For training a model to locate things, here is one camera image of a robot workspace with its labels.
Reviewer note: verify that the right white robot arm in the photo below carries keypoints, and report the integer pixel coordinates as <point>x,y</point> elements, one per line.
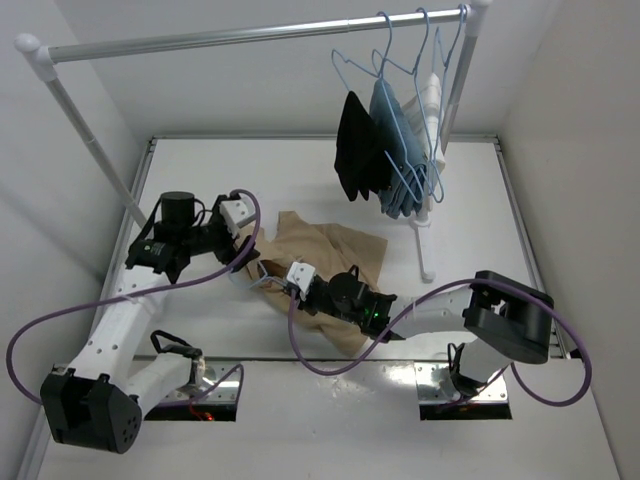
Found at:
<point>510,322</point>

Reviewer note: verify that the light blue wire hanger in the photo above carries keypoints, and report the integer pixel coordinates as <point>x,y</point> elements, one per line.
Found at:
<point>264,278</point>

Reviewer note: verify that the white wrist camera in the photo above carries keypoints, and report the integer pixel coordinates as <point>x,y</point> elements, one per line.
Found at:
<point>237,214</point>
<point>299,279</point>

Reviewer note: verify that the white hanging garment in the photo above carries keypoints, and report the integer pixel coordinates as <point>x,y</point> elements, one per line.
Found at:
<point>423,113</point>

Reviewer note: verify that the blue hanger with white garment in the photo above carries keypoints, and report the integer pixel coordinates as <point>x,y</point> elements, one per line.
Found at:
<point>440,62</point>

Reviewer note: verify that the blue denim hanging garment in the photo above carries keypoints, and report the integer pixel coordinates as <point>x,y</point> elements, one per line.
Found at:
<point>402,151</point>

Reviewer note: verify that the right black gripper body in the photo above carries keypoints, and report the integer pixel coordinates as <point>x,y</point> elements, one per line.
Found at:
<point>319,300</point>

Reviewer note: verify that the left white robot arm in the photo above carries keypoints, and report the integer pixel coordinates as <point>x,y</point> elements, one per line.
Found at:
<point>95,402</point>

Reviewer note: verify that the beige t shirt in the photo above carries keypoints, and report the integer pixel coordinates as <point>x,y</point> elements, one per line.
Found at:
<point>332,249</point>

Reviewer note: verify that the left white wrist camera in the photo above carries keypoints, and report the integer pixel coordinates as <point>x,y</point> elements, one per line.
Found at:
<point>237,214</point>

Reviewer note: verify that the black hanging garment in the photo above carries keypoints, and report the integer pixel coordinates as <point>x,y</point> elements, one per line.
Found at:
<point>360,162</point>

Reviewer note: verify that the white and silver clothes rack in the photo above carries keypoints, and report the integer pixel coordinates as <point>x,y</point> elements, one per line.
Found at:
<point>42,59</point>

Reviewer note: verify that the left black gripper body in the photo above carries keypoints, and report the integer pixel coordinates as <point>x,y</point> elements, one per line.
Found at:
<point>214,236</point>

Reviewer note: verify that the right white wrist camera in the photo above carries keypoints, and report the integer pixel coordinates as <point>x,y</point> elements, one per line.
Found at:
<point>299,279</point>

